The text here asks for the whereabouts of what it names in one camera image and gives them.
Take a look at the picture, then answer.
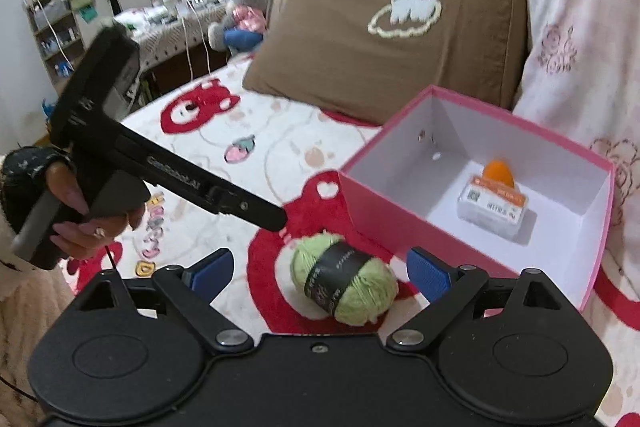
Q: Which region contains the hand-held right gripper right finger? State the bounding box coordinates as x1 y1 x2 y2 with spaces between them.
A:
384 247 566 353

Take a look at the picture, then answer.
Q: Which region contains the person's left hand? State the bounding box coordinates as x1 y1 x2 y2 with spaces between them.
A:
46 158 146 262

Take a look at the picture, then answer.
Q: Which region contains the green yarn ball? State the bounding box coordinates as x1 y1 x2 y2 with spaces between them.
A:
291 231 398 325

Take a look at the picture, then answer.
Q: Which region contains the white cable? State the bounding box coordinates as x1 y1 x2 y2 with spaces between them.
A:
182 7 211 78

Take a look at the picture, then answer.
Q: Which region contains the pink cardboard box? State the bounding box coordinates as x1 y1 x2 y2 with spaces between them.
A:
339 85 615 312

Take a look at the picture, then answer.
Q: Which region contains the table with patterned cloth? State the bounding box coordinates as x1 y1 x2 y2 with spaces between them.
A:
115 2 236 108

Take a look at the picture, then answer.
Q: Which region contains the orange ball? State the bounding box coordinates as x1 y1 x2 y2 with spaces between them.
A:
482 160 516 190

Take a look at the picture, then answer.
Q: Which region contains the small orange-labelled packet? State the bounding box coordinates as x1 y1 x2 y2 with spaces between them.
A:
456 174 530 239

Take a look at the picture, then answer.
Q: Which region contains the open shelf unit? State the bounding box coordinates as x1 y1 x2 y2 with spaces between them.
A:
22 0 86 80

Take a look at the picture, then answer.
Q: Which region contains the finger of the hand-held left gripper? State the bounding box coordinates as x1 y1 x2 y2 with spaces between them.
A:
216 181 289 233

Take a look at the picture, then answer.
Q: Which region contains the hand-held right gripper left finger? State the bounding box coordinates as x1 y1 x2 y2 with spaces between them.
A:
70 248 255 354

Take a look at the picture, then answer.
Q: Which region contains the pink checkered quilt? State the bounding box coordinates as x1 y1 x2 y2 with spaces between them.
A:
512 0 640 253

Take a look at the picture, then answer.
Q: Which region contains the person's left forearm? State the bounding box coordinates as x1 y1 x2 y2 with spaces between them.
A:
0 147 76 408

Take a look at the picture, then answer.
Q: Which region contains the black cable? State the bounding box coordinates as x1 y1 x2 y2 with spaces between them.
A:
102 246 123 280

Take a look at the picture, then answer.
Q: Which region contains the brown pillow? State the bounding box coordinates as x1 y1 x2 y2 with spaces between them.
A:
242 0 528 125

